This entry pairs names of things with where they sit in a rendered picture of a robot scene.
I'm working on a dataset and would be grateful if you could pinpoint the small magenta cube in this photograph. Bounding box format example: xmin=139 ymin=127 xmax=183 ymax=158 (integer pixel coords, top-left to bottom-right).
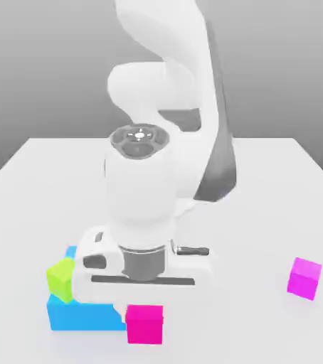
xmin=286 ymin=256 xmax=323 ymax=302

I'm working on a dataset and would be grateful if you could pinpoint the large blue box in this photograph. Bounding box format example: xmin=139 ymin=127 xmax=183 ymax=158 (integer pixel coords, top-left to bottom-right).
xmin=46 ymin=245 xmax=128 ymax=333

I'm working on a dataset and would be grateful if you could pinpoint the small green cube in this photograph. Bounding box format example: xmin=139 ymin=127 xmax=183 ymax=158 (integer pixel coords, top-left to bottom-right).
xmin=46 ymin=257 xmax=77 ymax=304

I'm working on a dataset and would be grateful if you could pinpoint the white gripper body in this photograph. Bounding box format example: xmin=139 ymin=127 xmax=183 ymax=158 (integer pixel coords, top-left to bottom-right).
xmin=72 ymin=255 xmax=214 ymax=305

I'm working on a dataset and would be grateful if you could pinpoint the small pink cube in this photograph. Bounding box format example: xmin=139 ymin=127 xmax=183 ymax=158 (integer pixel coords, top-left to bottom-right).
xmin=125 ymin=304 xmax=164 ymax=346

